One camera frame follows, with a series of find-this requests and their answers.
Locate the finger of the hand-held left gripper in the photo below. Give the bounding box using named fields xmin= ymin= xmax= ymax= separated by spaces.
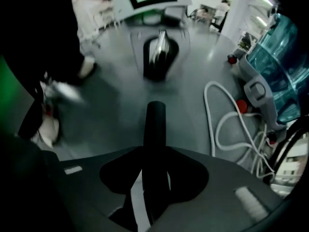
xmin=159 ymin=29 xmax=191 ymax=81
xmin=130 ymin=30 xmax=155 ymax=78

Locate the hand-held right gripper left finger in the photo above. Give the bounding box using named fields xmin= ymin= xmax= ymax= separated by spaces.
xmin=59 ymin=146 xmax=145 ymax=232

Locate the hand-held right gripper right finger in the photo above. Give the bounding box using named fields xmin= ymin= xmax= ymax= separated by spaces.
xmin=154 ymin=146 xmax=287 ymax=232

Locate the metal vacuum wand with nozzle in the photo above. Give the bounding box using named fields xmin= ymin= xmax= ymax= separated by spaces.
xmin=149 ymin=30 xmax=168 ymax=65

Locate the canister vacuum cleaner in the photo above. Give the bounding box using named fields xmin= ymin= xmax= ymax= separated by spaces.
xmin=226 ymin=12 xmax=304 ymax=145

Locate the white ornate chair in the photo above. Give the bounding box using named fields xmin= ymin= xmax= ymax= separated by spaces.
xmin=71 ymin=0 xmax=116 ymax=49

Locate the person's white left shoe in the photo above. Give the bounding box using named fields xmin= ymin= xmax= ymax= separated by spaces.
xmin=77 ymin=56 xmax=97 ymax=79

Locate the person's white shoe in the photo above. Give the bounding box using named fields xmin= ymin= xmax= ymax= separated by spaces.
xmin=77 ymin=56 xmax=97 ymax=79
xmin=33 ymin=116 xmax=61 ymax=149

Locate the person's white right shoe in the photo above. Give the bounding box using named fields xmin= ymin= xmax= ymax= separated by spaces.
xmin=33 ymin=116 xmax=61 ymax=149

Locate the white cable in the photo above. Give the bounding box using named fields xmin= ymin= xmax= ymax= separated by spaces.
xmin=204 ymin=81 xmax=277 ymax=180

